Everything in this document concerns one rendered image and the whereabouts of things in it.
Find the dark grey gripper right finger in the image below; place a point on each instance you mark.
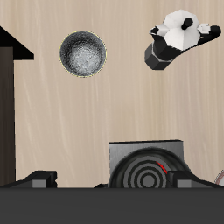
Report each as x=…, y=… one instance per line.
x=182, y=180

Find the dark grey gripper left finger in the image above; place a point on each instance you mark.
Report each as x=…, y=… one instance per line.
x=40, y=179

